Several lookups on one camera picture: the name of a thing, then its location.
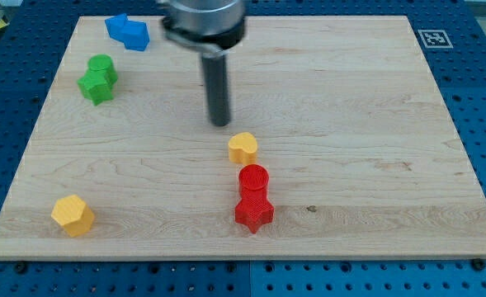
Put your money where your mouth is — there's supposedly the yellow heart block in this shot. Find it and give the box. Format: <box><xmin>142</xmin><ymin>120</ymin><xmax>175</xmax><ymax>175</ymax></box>
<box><xmin>228</xmin><ymin>132</ymin><xmax>258</xmax><ymax>165</ymax></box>

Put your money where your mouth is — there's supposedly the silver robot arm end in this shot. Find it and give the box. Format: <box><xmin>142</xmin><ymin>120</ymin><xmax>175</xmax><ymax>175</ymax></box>
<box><xmin>157</xmin><ymin>0</ymin><xmax>246</xmax><ymax>59</ymax></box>

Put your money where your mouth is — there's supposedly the yellow hexagon block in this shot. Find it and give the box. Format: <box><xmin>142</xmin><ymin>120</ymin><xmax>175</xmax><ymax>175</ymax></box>
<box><xmin>51</xmin><ymin>195</ymin><xmax>95</xmax><ymax>237</ymax></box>

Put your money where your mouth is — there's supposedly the red cylinder block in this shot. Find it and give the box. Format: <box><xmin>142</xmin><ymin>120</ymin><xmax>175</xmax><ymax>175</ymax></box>
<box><xmin>238</xmin><ymin>163</ymin><xmax>270</xmax><ymax>191</ymax></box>

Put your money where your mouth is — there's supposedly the red star block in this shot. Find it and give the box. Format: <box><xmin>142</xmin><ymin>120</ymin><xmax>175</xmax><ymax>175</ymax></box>
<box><xmin>234</xmin><ymin>189</ymin><xmax>275</xmax><ymax>233</ymax></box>

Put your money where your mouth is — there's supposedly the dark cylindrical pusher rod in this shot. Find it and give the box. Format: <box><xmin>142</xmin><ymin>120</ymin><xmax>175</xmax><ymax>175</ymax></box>
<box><xmin>201</xmin><ymin>54</ymin><xmax>231</xmax><ymax>127</ymax></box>

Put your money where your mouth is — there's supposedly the wooden board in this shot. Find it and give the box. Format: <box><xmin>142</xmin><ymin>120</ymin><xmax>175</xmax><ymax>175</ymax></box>
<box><xmin>0</xmin><ymin>16</ymin><xmax>486</xmax><ymax>261</ymax></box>

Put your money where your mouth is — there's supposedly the blue pentagon block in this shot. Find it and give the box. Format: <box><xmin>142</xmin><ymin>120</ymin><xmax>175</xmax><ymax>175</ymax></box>
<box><xmin>120</xmin><ymin>21</ymin><xmax>150</xmax><ymax>51</ymax></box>

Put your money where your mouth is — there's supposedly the green star block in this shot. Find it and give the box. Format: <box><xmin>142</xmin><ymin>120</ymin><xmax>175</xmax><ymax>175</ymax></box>
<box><xmin>77</xmin><ymin>70</ymin><xmax>114</xmax><ymax>106</ymax></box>

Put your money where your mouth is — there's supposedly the green cylinder block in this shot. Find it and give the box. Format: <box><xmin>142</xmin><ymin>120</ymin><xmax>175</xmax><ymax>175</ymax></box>
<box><xmin>87</xmin><ymin>54</ymin><xmax>118</xmax><ymax>84</ymax></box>

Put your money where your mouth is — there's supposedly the blue cube block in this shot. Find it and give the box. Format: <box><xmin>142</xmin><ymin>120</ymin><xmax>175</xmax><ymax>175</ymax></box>
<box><xmin>105</xmin><ymin>13</ymin><xmax>128</xmax><ymax>41</ymax></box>

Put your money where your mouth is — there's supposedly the white fiducial marker tag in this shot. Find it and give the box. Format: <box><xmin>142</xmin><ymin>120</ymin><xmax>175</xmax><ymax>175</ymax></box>
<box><xmin>418</xmin><ymin>29</ymin><xmax>453</xmax><ymax>49</ymax></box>

